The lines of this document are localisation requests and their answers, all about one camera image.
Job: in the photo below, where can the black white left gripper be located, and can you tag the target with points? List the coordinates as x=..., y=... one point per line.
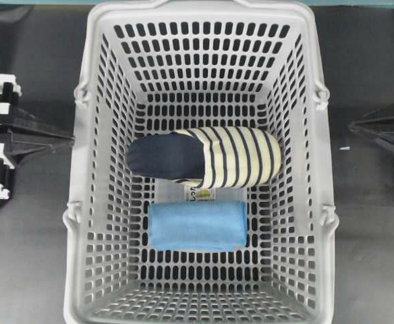
x=15, y=147

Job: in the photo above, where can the light blue cloth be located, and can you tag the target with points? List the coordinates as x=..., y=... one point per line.
x=216, y=226

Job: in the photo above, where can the grey plastic shopping basket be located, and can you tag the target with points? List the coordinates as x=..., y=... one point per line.
x=152, y=67

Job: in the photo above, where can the clear plastic labelled package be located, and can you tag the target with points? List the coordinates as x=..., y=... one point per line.
x=170, y=192

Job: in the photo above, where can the striped navy cream slipper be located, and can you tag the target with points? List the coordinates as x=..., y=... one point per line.
x=208, y=157

